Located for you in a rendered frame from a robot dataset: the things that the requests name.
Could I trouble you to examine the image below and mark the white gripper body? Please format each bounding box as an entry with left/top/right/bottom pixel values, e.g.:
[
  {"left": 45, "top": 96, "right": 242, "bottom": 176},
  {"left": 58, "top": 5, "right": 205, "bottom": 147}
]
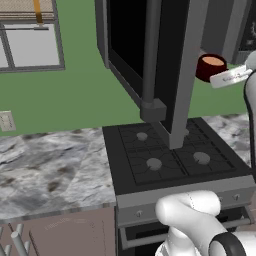
[{"left": 209, "top": 64, "right": 254, "bottom": 90}]

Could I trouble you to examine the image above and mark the dark red cup of tea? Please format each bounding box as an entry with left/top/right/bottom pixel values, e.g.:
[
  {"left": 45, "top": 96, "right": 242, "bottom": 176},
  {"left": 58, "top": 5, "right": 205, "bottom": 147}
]
[{"left": 195, "top": 53, "right": 229, "bottom": 83}]

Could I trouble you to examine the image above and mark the grey microwave oven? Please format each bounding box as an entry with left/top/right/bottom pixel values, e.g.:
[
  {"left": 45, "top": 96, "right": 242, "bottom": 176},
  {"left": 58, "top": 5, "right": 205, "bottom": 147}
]
[{"left": 199, "top": 0, "right": 256, "bottom": 66}]

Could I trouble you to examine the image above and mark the dark microwave door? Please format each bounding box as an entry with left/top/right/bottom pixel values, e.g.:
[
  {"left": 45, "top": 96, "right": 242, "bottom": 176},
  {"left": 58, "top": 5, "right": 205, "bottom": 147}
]
[{"left": 94, "top": 0, "right": 210, "bottom": 150}]

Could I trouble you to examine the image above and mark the black and grey stove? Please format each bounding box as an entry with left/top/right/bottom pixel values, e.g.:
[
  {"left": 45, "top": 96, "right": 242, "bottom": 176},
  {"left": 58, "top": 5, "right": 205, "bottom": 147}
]
[{"left": 101, "top": 116, "right": 256, "bottom": 256}]

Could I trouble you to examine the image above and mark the grey framed window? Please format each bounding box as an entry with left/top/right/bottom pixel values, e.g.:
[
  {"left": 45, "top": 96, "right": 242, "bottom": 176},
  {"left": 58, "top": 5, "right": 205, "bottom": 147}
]
[{"left": 0, "top": 0, "right": 66, "bottom": 73}]

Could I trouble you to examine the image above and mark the brown cupboard front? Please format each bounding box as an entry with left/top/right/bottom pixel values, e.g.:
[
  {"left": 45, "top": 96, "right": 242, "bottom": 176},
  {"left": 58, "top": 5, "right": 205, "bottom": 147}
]
[{"left": 0, "top": 206, "right": 118, "bottom": 256}]

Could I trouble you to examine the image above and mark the grey microwave door handle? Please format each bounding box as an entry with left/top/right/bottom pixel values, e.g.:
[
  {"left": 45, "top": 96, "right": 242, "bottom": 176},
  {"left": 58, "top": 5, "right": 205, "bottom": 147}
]
[{"left": 139, "top": 0, "right": 168, "bottom": 124}]

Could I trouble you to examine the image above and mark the grey oven door handle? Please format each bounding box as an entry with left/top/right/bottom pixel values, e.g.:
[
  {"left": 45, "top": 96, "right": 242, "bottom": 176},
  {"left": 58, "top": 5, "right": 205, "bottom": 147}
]
[{"left": 119, "top": 217, "right": 253, "bottom": 250}]

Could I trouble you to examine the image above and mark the white wall outlet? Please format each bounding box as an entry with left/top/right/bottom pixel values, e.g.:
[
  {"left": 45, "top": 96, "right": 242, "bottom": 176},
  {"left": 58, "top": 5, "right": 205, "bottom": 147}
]
[{"left": 0, "top": 110, "right": 17, "bottom": 133}]

